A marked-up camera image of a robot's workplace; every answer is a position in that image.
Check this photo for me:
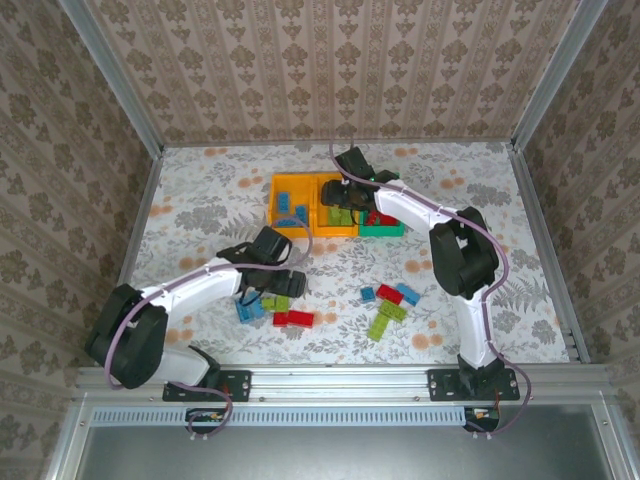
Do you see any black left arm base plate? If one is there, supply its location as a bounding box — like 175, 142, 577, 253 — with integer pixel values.
162, 368, 252, 403

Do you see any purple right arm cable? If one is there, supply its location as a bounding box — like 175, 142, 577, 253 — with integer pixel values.
328, 137, 532, 442

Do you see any floral patterned table covering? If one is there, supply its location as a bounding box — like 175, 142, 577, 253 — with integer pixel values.
107, 142, 572, 367

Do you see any aluminium frame post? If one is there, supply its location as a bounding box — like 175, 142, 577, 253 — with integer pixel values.
58, 0, 165, 153
510, 0, 607, 153

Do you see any aluminium front frame rail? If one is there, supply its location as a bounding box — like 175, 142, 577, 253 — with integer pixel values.
73, 363, 614, 404

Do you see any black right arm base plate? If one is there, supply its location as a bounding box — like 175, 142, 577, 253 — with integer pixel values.
427, 368, 522, 403

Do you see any grey metal sheet panel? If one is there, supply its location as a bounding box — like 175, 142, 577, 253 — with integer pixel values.
47, 403, 640, 480

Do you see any slotted light blue cable duct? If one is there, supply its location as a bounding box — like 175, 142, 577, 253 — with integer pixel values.
91, 406, 470, 427

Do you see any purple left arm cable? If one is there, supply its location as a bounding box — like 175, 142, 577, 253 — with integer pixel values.
103, 219, 314, 442

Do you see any green plastic bin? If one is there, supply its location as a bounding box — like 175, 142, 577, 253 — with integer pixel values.
357, 171, 407, 238

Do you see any aluminium side frame rail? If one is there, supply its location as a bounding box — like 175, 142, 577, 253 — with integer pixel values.
505, 142, 592, 365
95, 147, 165, 367

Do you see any aluminium back frame rail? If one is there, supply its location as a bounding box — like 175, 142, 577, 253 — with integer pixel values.
160, 137, 515, 149

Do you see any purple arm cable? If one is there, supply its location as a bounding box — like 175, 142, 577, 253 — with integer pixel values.
103, 219, 314, 442
328, 137, 532, 442

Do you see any orange plastic bin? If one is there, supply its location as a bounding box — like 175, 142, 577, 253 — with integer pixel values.
268, 172, 317, 239
310, 172, 361, 239

